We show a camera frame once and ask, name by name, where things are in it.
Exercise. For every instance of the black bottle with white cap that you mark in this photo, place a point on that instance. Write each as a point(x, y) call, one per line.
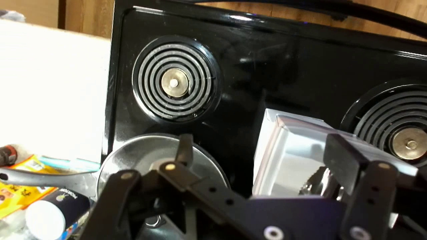
point(48, 214)

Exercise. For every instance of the teal plastic item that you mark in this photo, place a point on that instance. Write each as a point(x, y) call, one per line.
point(67, 162)

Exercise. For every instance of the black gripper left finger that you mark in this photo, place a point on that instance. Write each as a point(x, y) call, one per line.
point(120, 200)

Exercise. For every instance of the black electric stove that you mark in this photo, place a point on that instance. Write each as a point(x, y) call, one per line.
point(288, 66)

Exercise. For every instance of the dark brown tube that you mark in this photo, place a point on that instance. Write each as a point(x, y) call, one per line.
point(8, 154)

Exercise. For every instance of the coil burner with brass centre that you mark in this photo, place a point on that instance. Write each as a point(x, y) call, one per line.
point(147, 80)
point(377, 120)

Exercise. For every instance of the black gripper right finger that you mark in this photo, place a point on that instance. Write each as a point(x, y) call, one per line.
point(371, 200)

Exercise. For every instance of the yellow printed packets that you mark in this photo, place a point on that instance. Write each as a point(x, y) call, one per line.
point(26, 190)

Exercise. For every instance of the white tissue box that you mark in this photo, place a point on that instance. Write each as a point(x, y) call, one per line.
point(260, 173)
point(297, 146)

